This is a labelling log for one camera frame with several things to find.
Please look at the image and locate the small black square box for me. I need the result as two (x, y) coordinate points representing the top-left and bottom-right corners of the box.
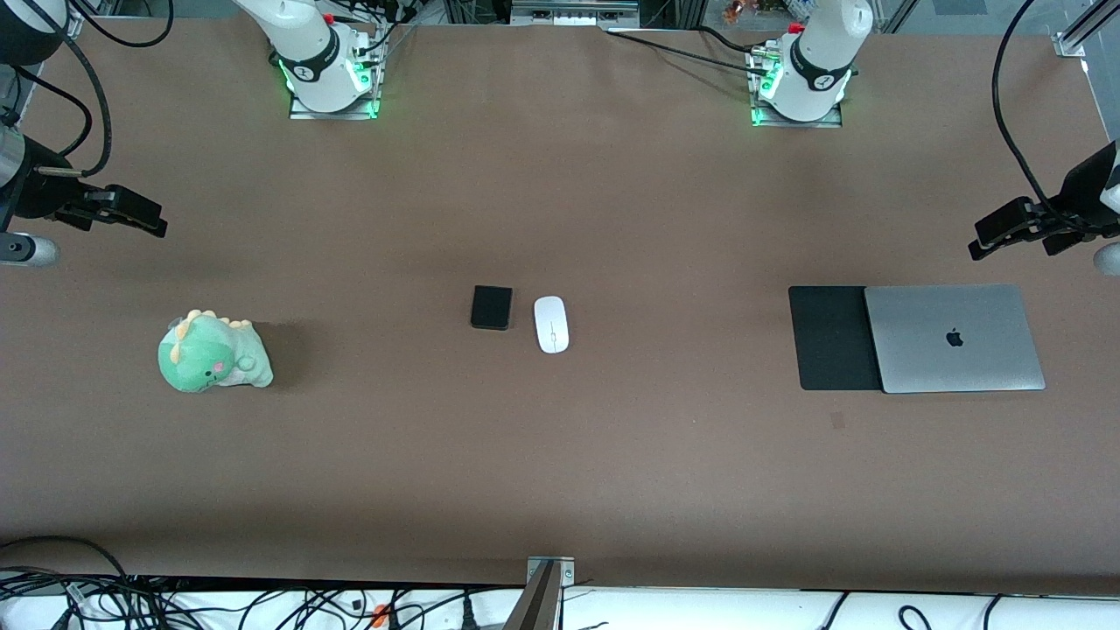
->
(470, 284), (515, 332)

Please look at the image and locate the white computer mouse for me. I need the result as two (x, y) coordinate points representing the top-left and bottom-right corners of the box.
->
(534, 296), (571, 355)

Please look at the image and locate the black mouse pad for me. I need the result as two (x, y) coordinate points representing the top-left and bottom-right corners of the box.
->
(788, 285), (883, 392)

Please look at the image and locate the silver laptop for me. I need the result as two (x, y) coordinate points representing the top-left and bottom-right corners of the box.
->
(864, 283), (1047, 395)

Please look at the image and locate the green dinosaur plush toy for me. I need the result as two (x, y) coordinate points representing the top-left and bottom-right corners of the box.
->
(157, 309), (274, 394)

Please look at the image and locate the grey metal box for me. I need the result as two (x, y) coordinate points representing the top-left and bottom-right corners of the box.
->
(510, 0), (641, 27)

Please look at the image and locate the aluminium frame profile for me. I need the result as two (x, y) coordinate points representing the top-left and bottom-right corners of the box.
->
(61, 0), (119, 40)
(1054, 0), (1120, 59)

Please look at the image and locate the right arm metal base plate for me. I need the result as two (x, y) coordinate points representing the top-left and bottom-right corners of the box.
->
(289, 92), (380, 122)

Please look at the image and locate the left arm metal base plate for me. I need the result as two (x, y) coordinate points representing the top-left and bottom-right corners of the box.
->
(751, 103), (844, 130)

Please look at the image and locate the black looped floor cable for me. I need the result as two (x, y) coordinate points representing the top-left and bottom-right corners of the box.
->
(0, 535), (132, 605)

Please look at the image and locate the short black table cable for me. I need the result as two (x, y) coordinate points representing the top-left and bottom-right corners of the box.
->
(696, 24), (760, 55)

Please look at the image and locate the long black table cable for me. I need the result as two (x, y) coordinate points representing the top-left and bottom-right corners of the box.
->
(604, 31), (773, 76)

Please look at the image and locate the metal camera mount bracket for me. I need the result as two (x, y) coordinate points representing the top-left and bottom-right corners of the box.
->
(503, 556), (577, 630)

